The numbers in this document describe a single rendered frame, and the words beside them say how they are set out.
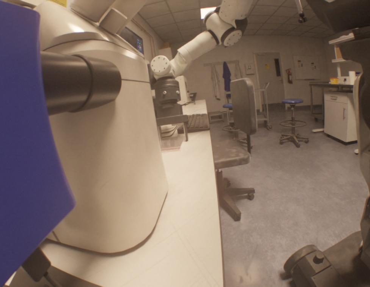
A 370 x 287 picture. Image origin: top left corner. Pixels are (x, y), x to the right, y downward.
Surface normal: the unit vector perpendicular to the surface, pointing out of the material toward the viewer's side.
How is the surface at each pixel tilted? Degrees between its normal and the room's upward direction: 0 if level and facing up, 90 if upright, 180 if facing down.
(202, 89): 90
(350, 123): 90
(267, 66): 90
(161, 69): 78
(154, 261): 0
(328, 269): 0
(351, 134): 90
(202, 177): 0
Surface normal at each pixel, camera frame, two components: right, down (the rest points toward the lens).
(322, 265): -0.15, -0.95
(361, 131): 0.05, 0.27
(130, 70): 0.98, -0.11
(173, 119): -0.14, 0.08
